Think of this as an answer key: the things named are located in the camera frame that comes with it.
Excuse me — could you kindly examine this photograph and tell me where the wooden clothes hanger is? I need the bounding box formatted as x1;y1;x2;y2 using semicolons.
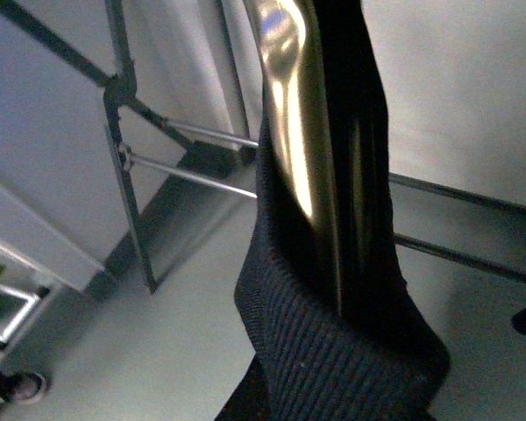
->
245;1;343;311

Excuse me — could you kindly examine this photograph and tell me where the black printed t-shirt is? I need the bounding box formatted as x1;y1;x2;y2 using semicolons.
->
219;1;450;420

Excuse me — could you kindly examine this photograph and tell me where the dark sneaker shoe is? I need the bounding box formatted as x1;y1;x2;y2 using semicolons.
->
0;370;47;404

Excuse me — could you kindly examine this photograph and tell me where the white shelf cart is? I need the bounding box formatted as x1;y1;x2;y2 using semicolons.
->
0;240;63;363

